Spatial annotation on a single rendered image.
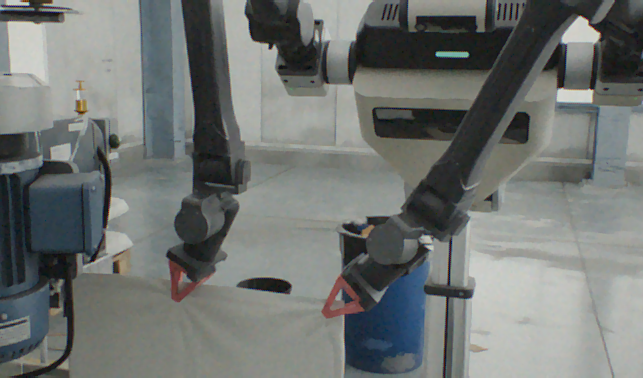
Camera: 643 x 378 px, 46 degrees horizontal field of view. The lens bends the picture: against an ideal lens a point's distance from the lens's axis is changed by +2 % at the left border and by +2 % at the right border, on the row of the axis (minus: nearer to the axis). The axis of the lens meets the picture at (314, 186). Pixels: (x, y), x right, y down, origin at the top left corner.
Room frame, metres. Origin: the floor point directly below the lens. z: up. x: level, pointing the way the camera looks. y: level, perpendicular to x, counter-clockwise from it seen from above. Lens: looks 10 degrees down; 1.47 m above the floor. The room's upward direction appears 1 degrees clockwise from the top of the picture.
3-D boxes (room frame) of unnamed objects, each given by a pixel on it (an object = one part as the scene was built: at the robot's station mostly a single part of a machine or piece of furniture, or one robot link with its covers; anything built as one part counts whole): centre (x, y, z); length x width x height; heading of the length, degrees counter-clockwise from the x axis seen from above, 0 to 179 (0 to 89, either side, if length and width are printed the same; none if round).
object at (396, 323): (3.41, -0.35, 0.32); 0.51 x 0.48 x 0.65; 164
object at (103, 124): (1.44, 0.43, 1.28); 0.08 x 0.05 x 0.09; 74
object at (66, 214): (0.92, 0.31, 1.25); 0.10 x 0.08 x 0.12; 9
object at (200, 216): (1.12, 0.16, 1.24); 0.11 x 0.09 x 0.12; 163
